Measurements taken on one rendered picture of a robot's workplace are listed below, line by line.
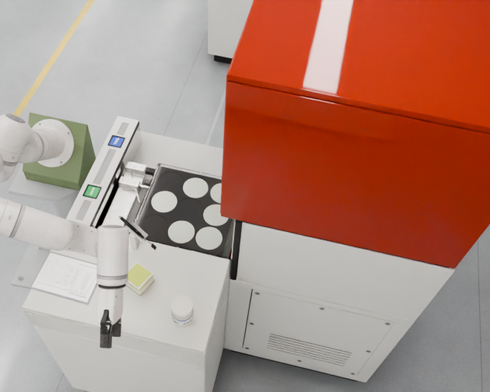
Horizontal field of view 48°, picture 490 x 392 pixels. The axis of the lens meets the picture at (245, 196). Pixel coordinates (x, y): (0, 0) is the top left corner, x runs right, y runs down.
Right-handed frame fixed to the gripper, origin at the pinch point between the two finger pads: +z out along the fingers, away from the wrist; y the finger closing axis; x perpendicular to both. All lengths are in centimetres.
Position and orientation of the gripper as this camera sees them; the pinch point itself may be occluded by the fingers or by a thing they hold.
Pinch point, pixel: (110, 338)
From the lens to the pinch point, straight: 162.6
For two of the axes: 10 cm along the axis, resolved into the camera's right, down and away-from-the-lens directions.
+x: 10.0, 0.4, -0.4
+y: -0.4, 0.7, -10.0
